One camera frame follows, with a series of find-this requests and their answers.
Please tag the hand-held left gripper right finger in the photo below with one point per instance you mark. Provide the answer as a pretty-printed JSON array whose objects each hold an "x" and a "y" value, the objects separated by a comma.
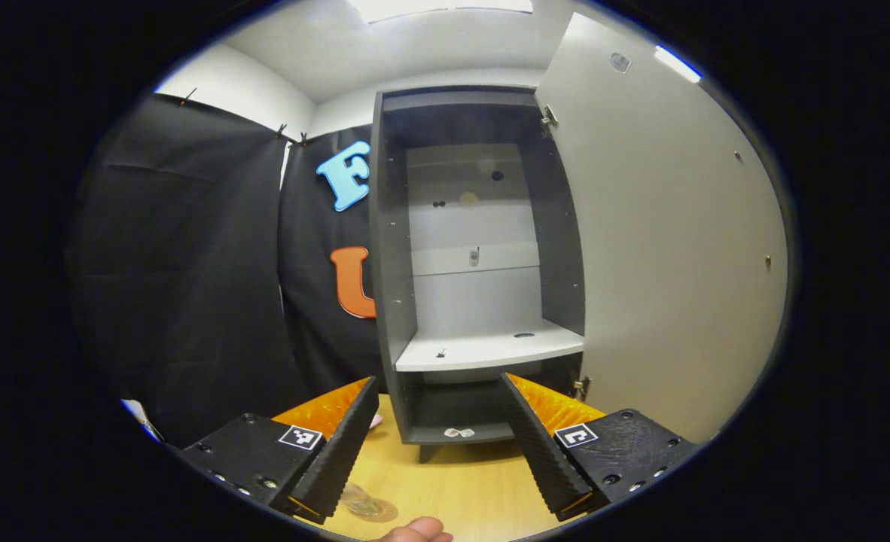
[{"x": 539, "y": 452}]

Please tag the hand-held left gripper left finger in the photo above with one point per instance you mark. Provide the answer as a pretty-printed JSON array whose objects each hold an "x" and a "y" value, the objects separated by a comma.
[{"x": 339, "y": 459}]

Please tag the clear bottle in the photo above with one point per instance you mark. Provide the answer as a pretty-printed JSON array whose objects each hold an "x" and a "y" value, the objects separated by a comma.
[{"x": 356, "y": 497}]

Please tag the dark grey cabinet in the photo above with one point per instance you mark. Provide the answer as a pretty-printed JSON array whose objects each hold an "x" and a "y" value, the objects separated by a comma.
[{"x": 475, "y": 301}]

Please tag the light grey cabinet door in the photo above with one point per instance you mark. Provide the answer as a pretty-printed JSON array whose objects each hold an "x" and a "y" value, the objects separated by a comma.
[{"x": 663, "y": 263}]

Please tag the metal door hinge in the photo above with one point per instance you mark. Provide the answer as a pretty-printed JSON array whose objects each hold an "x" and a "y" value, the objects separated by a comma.
[
  {"x": 549, "y": 119},
  {"x": 582, "y": 388}
]

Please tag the small pink item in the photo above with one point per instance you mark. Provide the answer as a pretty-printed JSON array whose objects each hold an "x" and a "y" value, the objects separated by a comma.
[{"x": 376, "y": 421}]

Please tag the white object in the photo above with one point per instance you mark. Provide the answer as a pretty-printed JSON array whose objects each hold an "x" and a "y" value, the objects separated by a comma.
[{"x": 144, "y": 421}]

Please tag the black backdrop cloth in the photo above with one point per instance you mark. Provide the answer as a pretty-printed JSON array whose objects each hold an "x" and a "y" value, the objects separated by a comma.
[{"x": 189, "y": 263}]

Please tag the ceiling light panel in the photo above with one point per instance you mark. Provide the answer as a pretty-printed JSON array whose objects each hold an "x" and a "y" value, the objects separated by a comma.
[
  {"x": 678, "y": 64},
  {"x": 437, "y": 7}
]

